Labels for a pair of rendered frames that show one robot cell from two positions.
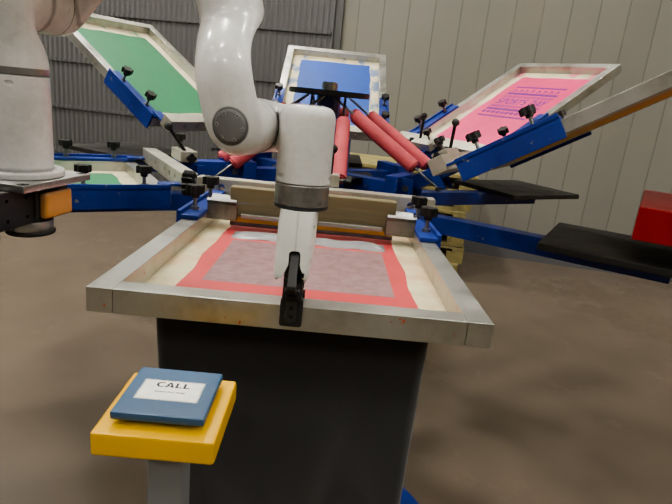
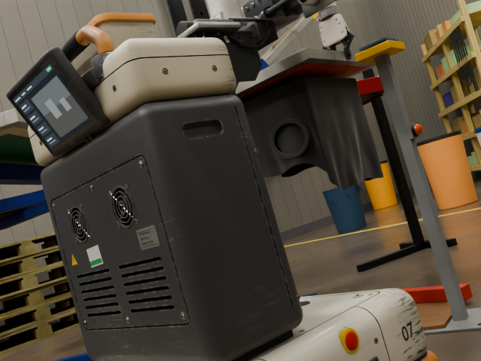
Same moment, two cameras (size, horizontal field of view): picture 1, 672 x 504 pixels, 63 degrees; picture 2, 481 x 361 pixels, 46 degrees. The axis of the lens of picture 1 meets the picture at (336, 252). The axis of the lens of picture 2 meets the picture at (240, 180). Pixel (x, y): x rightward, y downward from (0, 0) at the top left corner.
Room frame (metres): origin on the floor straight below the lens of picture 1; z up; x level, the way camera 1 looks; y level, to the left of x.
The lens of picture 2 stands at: (-0.21, 2.03, 0.55)
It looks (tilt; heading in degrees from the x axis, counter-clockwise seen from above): 3 degrees up; 309
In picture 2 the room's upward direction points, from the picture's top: 16 degrees counter-clockwise
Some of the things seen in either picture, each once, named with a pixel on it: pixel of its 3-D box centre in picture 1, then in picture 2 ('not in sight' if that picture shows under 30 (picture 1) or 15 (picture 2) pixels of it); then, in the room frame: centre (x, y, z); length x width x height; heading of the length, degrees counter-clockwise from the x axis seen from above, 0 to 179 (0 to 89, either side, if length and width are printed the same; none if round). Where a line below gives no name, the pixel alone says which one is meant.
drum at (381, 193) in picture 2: not in sight; (379, 185); (3.74, -6.11, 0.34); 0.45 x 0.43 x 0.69; 170
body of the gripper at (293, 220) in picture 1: (298, 235); (333, 29); (0.74, 0.06, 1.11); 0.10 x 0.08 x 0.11; 1
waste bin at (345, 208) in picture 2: not in sight; (347, 206); (2.99, -3.64, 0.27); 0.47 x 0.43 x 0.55; 2
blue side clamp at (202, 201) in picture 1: (202, 213); not in sight; (1.35, 0.35, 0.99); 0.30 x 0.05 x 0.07; 1
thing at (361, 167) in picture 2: (284, 434); (343, 131); (0.82, 0.06, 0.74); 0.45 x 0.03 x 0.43; 91
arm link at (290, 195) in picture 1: (302, 192); (327, 15); (0.75, 0.06, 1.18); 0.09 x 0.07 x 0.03; 1
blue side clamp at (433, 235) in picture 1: (419, 234); not in sight; (1.36, -0.21, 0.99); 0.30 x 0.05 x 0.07; 1
